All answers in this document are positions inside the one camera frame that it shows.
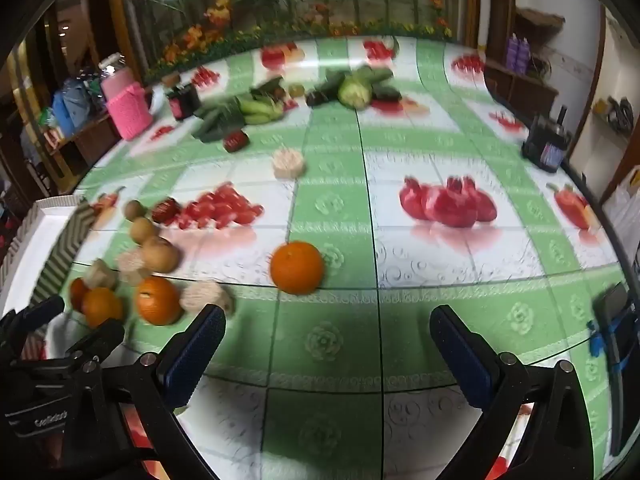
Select orange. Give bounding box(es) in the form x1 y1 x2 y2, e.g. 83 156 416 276
134 275 182 326
68 278 90 312
81 287 125 328
269 240 324 296

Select white box with striped rim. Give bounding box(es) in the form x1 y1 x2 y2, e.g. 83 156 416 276
1 195 96 314

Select orange behind gripper finger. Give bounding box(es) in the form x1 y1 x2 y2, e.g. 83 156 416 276
68 278 90 312

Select brown round fruit front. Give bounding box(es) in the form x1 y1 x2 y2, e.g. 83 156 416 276
142 237 181 273

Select brown round fruit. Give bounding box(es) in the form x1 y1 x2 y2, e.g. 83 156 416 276
142 237 181 273
129 217 158 245

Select brown round fruit middle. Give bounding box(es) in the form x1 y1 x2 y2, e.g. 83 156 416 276
129 217 158 245

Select brown kiwi-like fruit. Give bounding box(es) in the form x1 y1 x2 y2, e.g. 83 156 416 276
122 200 146 221

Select dark red apple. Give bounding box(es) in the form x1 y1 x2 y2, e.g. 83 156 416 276
150 197 181 226

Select green fruit-print tablecloth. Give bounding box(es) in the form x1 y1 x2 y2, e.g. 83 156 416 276
72 38 624 479

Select dark red plum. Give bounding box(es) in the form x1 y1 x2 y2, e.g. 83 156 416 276
222 130 250 153

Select blue bag on shelf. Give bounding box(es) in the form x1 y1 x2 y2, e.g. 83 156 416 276
52 78 91 138

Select black device on table edge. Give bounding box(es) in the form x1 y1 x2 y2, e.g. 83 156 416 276
521 105 572 174

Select pink bottle with knit sleeve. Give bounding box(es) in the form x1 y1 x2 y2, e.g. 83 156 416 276
101 66 153 141

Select green leafy vegetable bunch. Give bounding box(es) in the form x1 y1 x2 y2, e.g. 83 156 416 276
191 96 250 143

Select black jar with red label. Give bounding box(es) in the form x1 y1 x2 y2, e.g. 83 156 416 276
167 84 201 122

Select green bananas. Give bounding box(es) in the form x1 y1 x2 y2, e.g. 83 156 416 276
238 96 284 126

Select corn with green husk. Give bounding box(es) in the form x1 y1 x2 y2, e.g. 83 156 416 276
337 75 372 110

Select dark cucumber near corn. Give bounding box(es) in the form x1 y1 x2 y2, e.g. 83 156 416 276
305 70 349 107

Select purple bottles on shelf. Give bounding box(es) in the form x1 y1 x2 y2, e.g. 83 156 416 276
504 34 530 75

